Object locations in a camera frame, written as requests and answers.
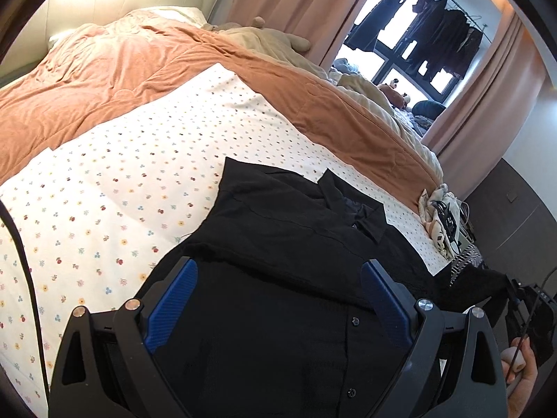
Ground brown plush toy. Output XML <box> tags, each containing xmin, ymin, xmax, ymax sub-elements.
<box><xmin>378</xmin><ymin>79</ymin><xmax>410</xmax><ymax>107</ymax></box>

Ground cream blanket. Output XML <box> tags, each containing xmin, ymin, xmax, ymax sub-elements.
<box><xmin>226</xmin><ymin>24</ymin><xmax>442</xmax><ymax>170</ymax></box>

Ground striped cloth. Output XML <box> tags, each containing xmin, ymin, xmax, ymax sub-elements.
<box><xmin>450</xmin><ymin>246</ymin><xmax>486</xmax><ymax>284</ymax></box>

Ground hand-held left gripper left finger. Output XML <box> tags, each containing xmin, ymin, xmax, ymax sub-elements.
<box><xmin>49</xmin><ymin>258</ymin><xmax>198</xmax><ymax>418</ymax></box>

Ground patterned cloth bag with cables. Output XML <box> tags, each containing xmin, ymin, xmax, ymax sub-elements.
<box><xmin>418</xmin><ymin>183</ymin><xmax>464</xmax><ymax>255</ymax></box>

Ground pink curtain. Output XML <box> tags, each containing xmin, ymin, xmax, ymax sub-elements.
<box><xmin>228</xmin><ymin>0</ymin><xmax>390</xmax><ymax>68</ymax></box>
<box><xmin>422</xmin><ymin>0</ymin><xmax>553</xmax><ymax>157</ymax></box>

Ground hanging dark clothes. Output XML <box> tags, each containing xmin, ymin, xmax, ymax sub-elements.
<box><xmin>344</xmin><ymin>0</ymin><xmax>488</xmax><ymax>79</ymax></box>

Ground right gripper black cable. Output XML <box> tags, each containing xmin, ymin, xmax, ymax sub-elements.
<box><xmin>512</xmin><ymin>265</ymin><xmax>557</xmax><ymax>373</ymax></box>

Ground orange blanket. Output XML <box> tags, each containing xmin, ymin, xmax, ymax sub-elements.
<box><xmin>0</xmin><ymin>22</ymin><xmax>440</xmax><ymax>192</ymax></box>

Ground black button shirt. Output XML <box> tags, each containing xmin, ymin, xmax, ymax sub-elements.
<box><xmin>148</xmin><ymin>157</ymin><xmax>440</xmax><ymax>418</ymax></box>

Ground person's right hand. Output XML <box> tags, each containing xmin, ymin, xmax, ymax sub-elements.
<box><xmin>500</xmin><ymin>337</ymin><xmax>541</xmax><ymax>418</ymax></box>

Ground beige plush toy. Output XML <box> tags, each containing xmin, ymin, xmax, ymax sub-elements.
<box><xmin>202</xmin><ymin>16</ymin><xmax>312</xmax><ymax>53</ymax></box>

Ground dark blue cushion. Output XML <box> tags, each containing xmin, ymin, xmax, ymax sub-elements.
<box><xmin>411</xmin><ymin>100</ymin><xmax>447</xmax><ymax>119</ymax></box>

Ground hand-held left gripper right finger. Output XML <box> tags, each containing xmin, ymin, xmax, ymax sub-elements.
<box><xmin>360</xmin><ymin>260</ymin><xmax>508</xmax><ymax>418</ymax></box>

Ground floral bed sheet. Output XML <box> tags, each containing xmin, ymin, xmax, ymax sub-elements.
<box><xmin>0</xmin><ymin>63</ymin><xmax>451</xmax><ymax>410</ymax></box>

